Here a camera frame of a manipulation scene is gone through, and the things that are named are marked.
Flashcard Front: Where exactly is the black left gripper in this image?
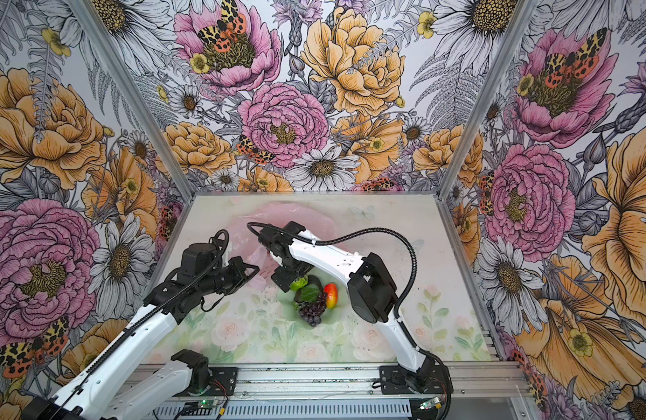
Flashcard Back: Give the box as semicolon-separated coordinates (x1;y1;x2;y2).
199;256;259;296

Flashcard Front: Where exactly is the green bumpy custard apple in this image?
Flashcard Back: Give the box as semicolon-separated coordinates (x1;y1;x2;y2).
290;276;309;292

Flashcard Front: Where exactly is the pink plastic bag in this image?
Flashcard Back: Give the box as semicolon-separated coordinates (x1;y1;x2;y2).
227;201;340;292

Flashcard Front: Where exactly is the small red tomato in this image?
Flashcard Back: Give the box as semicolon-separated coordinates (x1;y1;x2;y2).
324;283;339;309

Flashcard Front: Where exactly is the dark purple grape bunch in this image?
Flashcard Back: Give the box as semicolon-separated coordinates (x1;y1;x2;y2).
298;296;327;327

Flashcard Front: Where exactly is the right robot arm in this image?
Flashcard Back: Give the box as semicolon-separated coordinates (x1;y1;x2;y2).
247;222;453;395

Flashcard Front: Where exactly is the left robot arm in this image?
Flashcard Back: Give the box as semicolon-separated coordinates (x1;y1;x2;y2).
22;239;260;419

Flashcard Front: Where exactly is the dark avocado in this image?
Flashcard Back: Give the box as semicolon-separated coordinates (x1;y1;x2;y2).
307;275;324;291

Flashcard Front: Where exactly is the dark brown mangosteen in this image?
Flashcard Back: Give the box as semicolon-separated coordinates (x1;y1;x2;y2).
294;285;321;305

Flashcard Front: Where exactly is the green wavy fruit plate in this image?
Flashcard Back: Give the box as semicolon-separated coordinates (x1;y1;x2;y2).
277;269;350;329

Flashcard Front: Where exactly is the green circuit board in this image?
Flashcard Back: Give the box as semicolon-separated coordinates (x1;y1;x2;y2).
419;397;442;411

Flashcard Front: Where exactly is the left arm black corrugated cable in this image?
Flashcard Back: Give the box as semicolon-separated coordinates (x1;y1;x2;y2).
43;228;232;420

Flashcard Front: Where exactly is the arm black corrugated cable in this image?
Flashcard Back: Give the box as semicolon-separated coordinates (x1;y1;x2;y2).
43;228;232;420
246;221;455;420

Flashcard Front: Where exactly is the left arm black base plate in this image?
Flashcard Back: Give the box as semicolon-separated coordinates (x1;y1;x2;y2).
201;367;239;397

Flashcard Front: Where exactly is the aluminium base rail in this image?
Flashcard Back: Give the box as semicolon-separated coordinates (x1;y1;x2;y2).
233;360;529;401

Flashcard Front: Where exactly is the white vented cable duct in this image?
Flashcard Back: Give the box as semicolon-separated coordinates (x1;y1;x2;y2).
159;398;413;420

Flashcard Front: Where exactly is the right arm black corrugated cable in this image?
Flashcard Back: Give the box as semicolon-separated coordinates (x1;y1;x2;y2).
246;221;455;420

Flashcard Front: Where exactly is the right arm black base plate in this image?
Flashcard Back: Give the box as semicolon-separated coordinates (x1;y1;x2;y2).
379;361;452;395

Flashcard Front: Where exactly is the aluminium corner post left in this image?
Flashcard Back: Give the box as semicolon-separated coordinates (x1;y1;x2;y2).
64;0;196;203

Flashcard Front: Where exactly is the aluminium corner post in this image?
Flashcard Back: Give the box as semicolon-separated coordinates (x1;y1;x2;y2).
64;0;196;203
437;0;538;202

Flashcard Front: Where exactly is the aluminium corner post right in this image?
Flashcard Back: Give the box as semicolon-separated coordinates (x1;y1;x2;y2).
437;0;538;202

